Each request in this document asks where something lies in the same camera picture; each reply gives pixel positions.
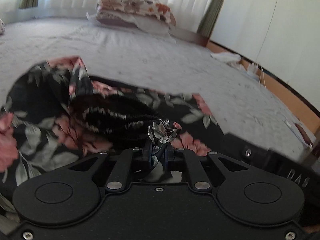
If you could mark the grey patterned bed sheet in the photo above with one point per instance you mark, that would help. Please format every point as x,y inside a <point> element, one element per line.
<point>240,104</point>

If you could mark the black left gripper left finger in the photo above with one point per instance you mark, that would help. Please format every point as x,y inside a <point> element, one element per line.
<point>150,154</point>

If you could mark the white lower pillow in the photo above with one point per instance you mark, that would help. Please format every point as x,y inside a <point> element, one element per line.
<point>132,23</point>

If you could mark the pink striped folded quilt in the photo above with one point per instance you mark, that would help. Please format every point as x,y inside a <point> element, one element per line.
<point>2,27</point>

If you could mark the green curtain right side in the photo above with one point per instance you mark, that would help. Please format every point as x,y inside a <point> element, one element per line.
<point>209,19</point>

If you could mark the white crumpled cloth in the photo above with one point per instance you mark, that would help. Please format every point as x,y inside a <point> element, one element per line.
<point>253,70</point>

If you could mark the black floral pants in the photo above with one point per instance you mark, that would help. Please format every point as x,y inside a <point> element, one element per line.
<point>56,114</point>

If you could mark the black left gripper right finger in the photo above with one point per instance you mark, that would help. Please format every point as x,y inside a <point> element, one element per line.
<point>167,155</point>

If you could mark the floral pillow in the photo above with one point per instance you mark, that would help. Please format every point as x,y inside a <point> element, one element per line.
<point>152,8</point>

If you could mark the wooden bed frame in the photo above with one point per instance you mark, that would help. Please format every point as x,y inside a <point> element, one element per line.
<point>295,102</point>

